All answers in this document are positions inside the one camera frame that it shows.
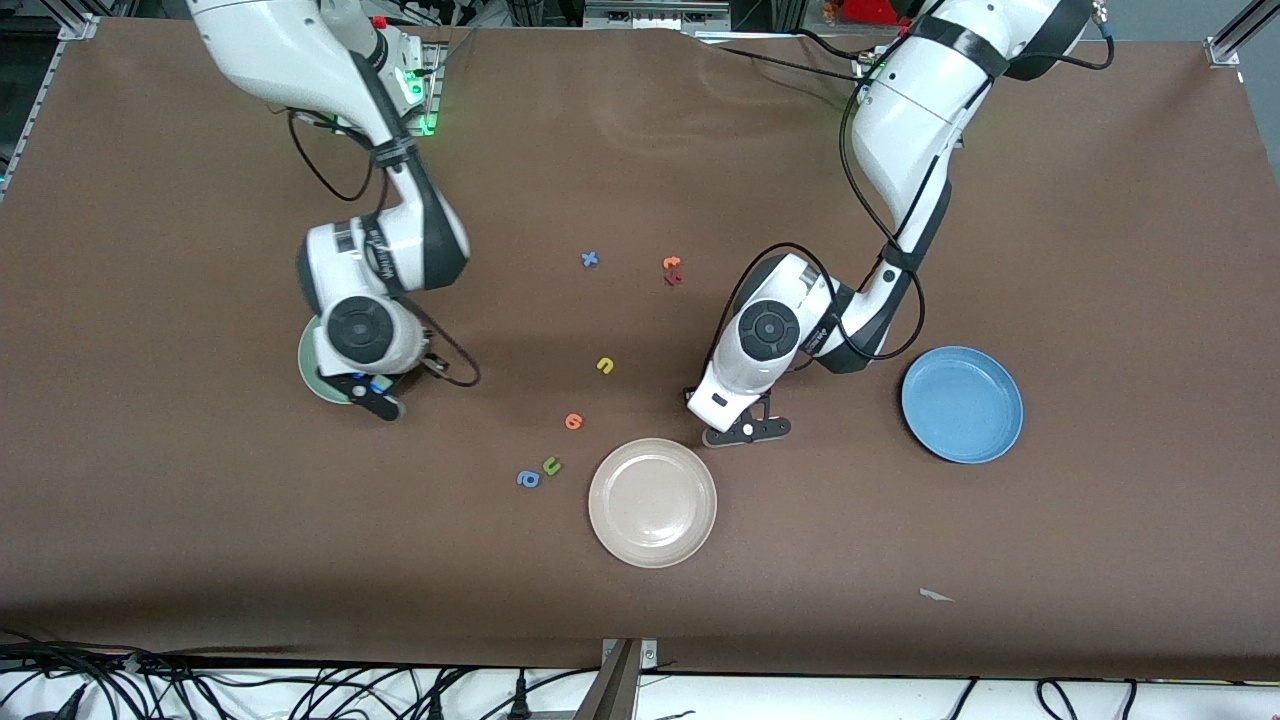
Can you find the beige plate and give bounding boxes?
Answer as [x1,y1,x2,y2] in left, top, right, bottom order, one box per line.
[587,437,719,569]

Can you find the green plate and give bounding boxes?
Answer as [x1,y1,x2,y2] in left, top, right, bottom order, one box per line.
[297,318,419,406]

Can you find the brown table cover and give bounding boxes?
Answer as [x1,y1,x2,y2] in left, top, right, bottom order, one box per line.
[0,18,1280,683]

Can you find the blue plate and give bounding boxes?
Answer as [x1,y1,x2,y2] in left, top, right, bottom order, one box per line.
[900,346,1025,465]

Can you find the silver metal device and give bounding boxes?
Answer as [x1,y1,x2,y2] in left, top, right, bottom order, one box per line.
[583,0,731,31]

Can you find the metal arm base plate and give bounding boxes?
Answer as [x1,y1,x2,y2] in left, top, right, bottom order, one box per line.
[400,40,443,137]

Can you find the grey metal bracket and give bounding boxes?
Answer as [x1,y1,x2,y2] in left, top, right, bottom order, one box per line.
[575,637,661,720]

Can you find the black cable bundle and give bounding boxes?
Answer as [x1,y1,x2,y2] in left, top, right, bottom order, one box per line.
[0,628,471,720]

